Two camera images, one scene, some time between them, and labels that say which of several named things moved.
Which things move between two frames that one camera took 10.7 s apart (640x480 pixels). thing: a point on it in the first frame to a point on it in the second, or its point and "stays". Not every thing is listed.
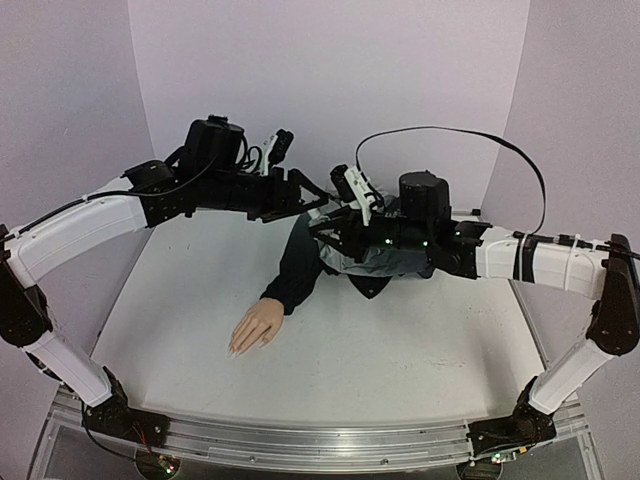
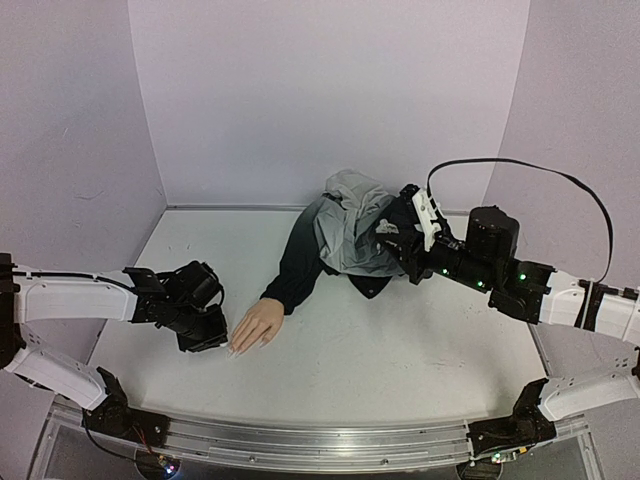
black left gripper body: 224,191 to 195,332
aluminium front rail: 322,446 stays
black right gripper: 347,236 to 409,245
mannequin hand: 260,325 stays
